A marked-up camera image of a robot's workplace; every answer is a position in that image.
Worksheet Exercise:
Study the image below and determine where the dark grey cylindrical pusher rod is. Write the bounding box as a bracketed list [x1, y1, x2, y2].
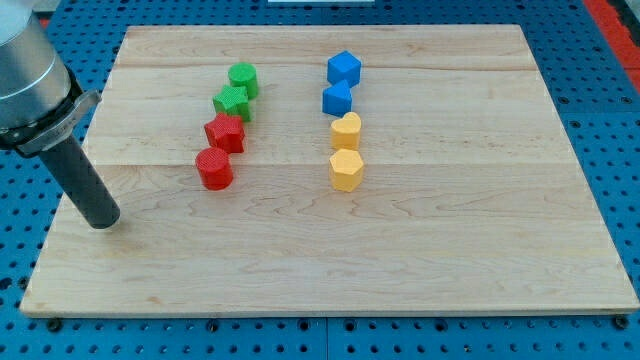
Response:
[39, 135, 120, 229]

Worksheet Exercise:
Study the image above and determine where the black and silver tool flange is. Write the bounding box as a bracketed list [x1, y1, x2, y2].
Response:
[1, 67, 102, 158]

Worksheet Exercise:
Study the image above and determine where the green cylinder block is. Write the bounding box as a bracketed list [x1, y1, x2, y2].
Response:
[228, 62, 259, 100]

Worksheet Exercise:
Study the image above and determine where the blue cube block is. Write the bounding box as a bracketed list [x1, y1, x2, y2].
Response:
[327, 50, 362, 87]

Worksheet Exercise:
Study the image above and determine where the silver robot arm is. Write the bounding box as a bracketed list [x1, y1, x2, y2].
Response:
[1, 1, 120, 229]

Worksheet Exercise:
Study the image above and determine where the blue triangle block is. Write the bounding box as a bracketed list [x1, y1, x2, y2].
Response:
[322, 80, 352, 117]

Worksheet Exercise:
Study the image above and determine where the yellow heart block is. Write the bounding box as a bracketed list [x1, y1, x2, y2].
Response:
[330, 112, 362, 150]

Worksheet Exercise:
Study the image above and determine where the red cylinder block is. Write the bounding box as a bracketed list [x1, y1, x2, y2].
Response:
[195, 147, 233, 190]

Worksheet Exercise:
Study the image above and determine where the green star block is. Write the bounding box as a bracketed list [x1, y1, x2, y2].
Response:
[212, 85, 252, 122]

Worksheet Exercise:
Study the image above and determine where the yellow hexagon block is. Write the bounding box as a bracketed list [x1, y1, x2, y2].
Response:
[329, 149, 364, 192]

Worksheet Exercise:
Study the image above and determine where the light wooden board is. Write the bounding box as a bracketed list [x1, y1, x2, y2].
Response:
[20, 25, 639, 318]

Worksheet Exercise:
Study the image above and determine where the red star block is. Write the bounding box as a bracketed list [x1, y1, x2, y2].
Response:
[204, 113, 245, 153]

